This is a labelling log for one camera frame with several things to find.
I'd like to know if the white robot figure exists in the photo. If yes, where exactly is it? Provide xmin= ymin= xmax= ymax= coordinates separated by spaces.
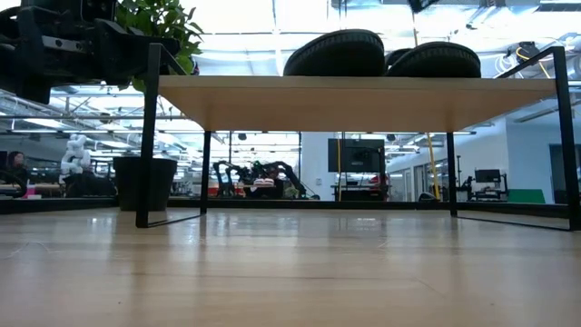
xmin=59 ymin=134 xmax=93 ymax=177

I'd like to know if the black rubber slide sandal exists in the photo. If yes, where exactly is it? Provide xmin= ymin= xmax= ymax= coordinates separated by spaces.
xmin=282 ymin=28 xmax=387 ymax=78
xmin=383 ymin=41 xmax=483 ymax=79

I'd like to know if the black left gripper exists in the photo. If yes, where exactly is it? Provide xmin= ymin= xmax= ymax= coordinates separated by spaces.
xmin=16 ymin=0 xmax=182 ymax=105

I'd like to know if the green panel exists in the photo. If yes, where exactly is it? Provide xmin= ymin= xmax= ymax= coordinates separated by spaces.
xmin=507 ymin=188 xmax=547 ymax=205

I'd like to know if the green potted plant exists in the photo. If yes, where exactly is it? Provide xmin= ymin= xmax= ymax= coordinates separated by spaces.
xmin=112 ymin=0 xmax=204 ymax=213

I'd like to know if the small black desk monitor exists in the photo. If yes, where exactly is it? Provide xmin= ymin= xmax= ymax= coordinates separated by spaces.
xmin=474 ymin=168 xmax=503 ymax=184

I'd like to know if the yellow hanging cable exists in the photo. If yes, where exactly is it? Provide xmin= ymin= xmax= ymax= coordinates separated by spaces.
xmin=409 ymin=11 xmax=442 ymax=202

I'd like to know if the black aluminium table frame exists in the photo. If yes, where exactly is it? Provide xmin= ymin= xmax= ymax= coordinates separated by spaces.
xmin=0 ymin=195 xmax=581 ymax=218

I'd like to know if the person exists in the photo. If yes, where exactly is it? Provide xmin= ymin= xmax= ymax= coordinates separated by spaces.
xmin=5 ymin=150 xmax=29 ymax=183
xmin=259 ymin=163 xmax=285 ymax=200

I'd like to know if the black equipment cart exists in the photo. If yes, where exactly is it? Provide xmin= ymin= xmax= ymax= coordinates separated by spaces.
xmin=330 ymin=172 xmax=392 ymax=203

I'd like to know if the black wall monitor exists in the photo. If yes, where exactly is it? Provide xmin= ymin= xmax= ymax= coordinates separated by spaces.
xmin=327 ymin=138 xmax=387 ymax=174

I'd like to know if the black covered bundle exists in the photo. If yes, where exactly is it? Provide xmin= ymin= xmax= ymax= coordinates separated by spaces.
xmin=63 ymin=173 xmax=118 ymax=199

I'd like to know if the wooden shelf with black frame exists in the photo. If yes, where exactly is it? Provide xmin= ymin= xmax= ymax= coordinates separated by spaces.
xmin=134 ymin=42 xmax=581 ymax=233

